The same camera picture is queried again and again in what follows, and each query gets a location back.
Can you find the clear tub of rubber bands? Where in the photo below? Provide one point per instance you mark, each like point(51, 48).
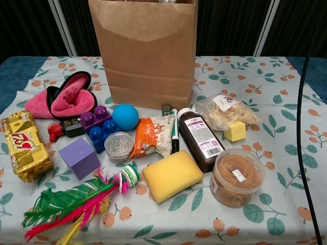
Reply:
point(237, 178)

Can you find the brown paper bag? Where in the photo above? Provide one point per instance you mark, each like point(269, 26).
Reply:
point(148, 63)

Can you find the clear plastic bag of bread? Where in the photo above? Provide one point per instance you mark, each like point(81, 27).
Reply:
point(224, 112)

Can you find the small black clip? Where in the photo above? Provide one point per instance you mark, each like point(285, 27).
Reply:
point(166, 110)

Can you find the gold foil biscuit pack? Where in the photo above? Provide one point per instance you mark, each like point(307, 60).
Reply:
point(25, 145)

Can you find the blue table cover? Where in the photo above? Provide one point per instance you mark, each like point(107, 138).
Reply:
point(15, 76)

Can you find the purple blue toy block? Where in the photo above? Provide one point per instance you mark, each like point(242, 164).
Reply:
point(102, 132)

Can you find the yellow sponge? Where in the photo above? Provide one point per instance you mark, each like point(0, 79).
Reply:
point(171, 176)

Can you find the clear tub of clips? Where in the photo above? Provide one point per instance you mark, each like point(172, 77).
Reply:
point(118, 148)

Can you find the purple foam cube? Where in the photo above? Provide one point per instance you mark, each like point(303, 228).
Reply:
point(79, 158)

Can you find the black bottle red cap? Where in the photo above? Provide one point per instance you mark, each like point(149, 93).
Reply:
point(71, 127)

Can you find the colourful feather shuttlecock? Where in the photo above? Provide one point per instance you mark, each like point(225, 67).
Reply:
point(76, 199)

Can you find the blue ball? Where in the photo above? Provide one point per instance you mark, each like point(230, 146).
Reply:
point(125, 117)

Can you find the green white marker pen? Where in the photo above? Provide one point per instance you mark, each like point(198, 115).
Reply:
point(175, 143)

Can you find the brown liquid bottle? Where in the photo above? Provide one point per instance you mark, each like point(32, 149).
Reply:
point(201, 143)

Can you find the small yellow cube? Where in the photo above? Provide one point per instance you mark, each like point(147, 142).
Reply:
point(235, 131)

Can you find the orange snack packet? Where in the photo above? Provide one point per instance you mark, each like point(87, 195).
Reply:
point(153, 135)

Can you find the pink cloth black trim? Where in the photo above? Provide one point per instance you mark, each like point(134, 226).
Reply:
point(69, 102)

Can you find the floral print tablecloth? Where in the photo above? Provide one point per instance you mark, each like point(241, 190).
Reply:
point(178, 224)

